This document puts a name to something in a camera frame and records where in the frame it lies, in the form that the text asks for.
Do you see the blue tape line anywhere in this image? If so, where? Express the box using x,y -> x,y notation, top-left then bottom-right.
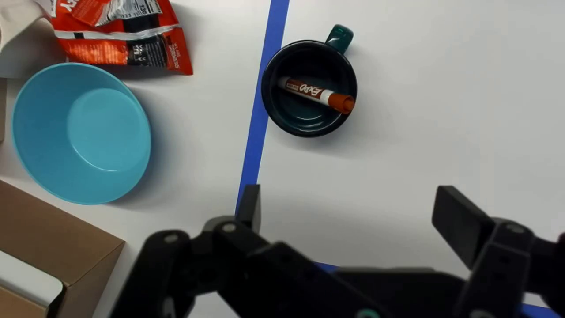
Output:
237,0 -> 290,201

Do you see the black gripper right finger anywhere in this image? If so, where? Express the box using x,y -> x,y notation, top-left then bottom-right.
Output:
433,185 -> 565,318

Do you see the orange capped white marker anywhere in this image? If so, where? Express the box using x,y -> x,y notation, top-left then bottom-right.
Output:
278,76 -> 355,113

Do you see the brown cardboard box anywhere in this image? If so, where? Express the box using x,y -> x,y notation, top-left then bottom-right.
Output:
0,182 -> 124,318

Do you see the light blue plastic bowl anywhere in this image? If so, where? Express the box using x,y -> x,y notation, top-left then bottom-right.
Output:
13,61 -> 152,204

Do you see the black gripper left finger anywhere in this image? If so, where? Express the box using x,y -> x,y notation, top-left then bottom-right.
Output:
110,185 -> 329,318

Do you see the red snack bag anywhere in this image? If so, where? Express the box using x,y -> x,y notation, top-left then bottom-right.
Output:
34,0 -> 193,76

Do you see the dark teal ceramic mug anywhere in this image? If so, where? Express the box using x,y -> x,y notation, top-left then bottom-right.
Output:
262,24 -> 357,137

